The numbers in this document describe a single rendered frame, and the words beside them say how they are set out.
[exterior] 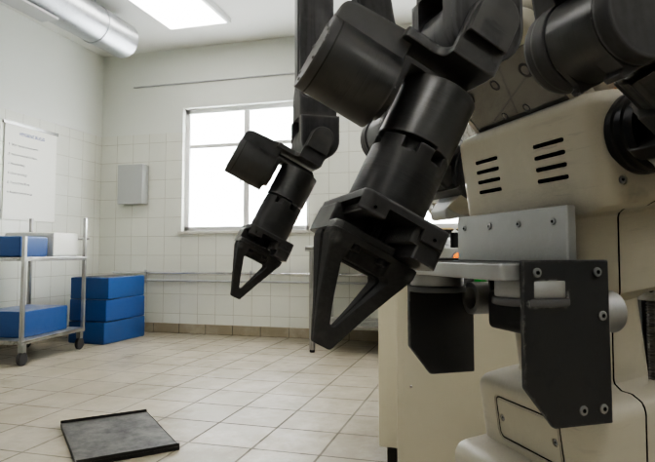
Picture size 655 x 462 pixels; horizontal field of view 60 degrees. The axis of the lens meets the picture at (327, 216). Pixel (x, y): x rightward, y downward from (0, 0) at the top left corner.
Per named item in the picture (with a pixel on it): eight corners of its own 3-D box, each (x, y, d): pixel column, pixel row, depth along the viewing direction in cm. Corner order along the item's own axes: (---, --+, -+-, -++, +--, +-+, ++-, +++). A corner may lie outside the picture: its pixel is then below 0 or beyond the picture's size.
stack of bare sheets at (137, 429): (179, 449, 238) (179, 442, 238) (75, 468, 218) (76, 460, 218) (146, 414, 290) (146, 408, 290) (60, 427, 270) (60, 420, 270)
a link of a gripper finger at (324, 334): (284, 327, 36) (348, 198, 38) (263, 317, 43) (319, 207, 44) (374, 372, 37) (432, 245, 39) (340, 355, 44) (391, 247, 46)
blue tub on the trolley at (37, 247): (5, 256, 459) (6, 237, 460) (48, 256, 451) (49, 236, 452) (-25, 256, 430) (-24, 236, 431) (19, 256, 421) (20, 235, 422)
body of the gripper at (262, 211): (247, 235, 76) (272, 187, 77) (236, 236, 86) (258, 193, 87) (288, 256, 78) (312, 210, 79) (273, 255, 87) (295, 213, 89)
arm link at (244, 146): (339, 133, 81) (322, 143, 89) (268, 91, 79) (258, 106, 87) (301, 207, 79) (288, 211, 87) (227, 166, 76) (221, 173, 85)
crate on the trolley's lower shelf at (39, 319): (25, 327, 487) (26, 304, 488) (67, 328, 482) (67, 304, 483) (-22, 337, 431) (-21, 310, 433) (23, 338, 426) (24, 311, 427)
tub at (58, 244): (31, 256, 499) (32, 233, 500) (78, 256, 493) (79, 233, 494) (3, 256, 463) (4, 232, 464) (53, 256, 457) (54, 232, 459)
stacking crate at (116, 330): (111, 333, 579) (111, 314, 581) (144, 335, 567) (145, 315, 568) (67, 342, 522) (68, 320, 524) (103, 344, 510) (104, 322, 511)
